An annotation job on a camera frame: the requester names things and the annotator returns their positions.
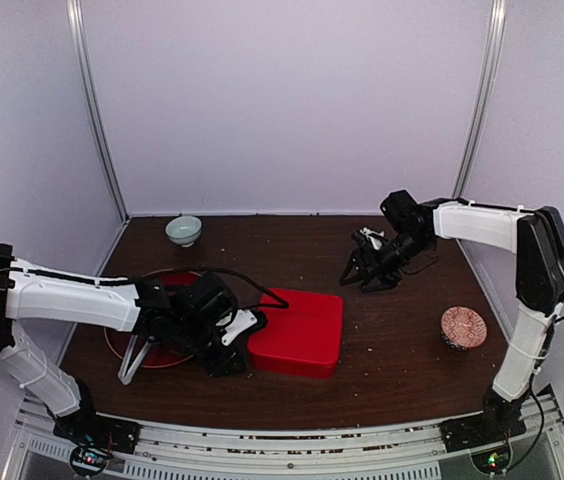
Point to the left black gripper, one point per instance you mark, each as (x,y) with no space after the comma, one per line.
(219,367)

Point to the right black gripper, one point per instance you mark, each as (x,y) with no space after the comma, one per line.
(361,257)

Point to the red tin lid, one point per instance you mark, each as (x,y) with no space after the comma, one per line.
(312,321)

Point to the silver serving tongs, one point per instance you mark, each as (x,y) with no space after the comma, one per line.
(136,351)

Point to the red square tin box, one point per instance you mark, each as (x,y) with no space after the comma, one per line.
(316,363)

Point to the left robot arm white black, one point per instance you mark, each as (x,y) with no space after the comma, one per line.
(202,319)

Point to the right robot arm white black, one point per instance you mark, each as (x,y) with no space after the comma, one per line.
(530,240)

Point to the round red tray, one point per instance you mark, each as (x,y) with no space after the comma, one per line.
(161,321)

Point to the red patterned small dish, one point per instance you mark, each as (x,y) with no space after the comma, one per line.
(463,329)

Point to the pale green ceramic bowl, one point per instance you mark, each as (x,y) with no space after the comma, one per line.
(184,230)

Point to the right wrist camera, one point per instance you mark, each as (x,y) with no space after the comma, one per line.
(371,238)

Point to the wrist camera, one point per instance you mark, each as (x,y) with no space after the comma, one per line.
(231,326)
(371,238)

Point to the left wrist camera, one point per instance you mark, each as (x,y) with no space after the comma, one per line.
(231,326)

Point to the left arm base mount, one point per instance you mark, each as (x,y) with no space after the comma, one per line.
(94,451)

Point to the aluminium front rail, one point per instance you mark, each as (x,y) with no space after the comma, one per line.
(416,450)

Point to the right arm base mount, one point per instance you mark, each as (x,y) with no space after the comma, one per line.
(482,435)

